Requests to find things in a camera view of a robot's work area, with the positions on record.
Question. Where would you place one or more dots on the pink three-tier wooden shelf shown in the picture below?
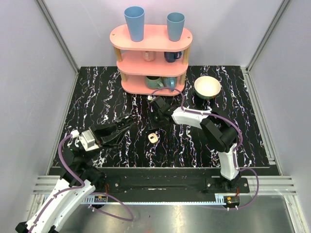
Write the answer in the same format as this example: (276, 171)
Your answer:
(134, 69)

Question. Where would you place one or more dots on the cream bowl with dark rim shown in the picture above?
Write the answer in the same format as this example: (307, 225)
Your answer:
(207, 87)

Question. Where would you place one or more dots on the small blue plastic cup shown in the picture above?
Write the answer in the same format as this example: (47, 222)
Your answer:
(175, 25)

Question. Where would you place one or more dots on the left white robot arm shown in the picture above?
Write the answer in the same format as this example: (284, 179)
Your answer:
(80, 179)

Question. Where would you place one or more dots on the green speckled ceramic mug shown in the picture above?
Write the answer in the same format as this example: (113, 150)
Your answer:
(154, 82)

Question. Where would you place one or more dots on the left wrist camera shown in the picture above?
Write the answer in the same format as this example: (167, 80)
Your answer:
(88, 141)

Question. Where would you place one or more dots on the dark blue ceramic mug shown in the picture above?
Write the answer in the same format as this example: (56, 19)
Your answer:
(170, 57)

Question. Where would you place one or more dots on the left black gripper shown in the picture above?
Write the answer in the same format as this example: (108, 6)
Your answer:
(97, 135)

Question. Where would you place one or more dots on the large blue plastic cup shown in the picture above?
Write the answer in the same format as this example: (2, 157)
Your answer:
(134, 17)

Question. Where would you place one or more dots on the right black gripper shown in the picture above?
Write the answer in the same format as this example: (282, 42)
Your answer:
(153, 125)

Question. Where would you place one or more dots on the cream earbud charging case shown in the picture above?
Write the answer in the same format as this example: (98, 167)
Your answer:
(153, 138)

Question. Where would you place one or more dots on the light blue butterfly mug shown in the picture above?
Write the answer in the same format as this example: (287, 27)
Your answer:
(170, 82)

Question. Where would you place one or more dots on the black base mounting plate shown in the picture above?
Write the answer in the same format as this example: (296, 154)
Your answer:
(151, 185)

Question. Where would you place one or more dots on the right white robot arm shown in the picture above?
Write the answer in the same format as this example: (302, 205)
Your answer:
(221, 134)

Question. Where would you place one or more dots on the pink ceramic mug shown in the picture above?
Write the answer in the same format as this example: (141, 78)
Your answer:
(148, 56)

